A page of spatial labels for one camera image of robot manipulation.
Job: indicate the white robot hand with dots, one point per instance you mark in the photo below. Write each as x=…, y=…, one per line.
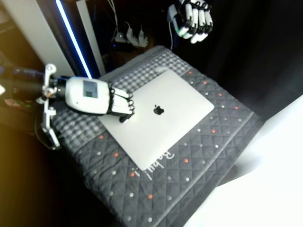
x=87, y=94
x=196, y=21

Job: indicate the silver laptop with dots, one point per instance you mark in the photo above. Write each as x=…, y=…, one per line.
x=161, y=118

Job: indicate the blue light strip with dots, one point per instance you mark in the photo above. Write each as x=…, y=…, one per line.
x=74, y=42

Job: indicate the white upright panel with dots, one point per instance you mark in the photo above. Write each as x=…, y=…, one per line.
x=91, y=35

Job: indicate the white power strip with plugs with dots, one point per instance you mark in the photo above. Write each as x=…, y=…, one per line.
x=137, y=36

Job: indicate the grey quilted dotted quilt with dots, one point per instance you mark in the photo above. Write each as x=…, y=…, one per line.
x=189, y=175

